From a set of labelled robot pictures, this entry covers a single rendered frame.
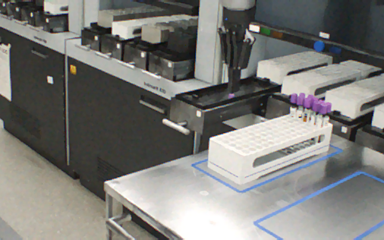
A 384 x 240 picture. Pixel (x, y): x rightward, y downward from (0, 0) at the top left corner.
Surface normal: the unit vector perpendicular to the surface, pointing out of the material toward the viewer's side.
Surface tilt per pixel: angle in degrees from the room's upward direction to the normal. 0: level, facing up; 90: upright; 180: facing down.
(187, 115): 90
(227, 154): 90
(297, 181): 0
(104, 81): 90
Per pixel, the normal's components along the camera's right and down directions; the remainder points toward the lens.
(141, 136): -0.73, 0.21
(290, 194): 0.07, -0.93
